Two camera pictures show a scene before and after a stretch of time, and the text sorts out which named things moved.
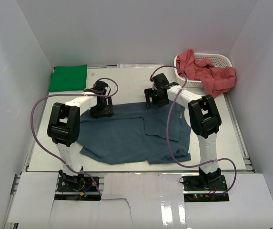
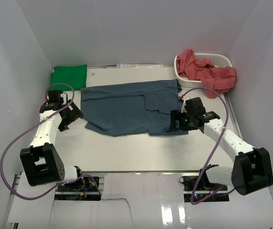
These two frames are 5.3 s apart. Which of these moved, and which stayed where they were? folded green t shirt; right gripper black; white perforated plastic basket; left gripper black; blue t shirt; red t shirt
Moved: right gripper black; blue t shirt; left gripper black
Stayed: red t shirt; folded green t shirt; white perforated plastic basket
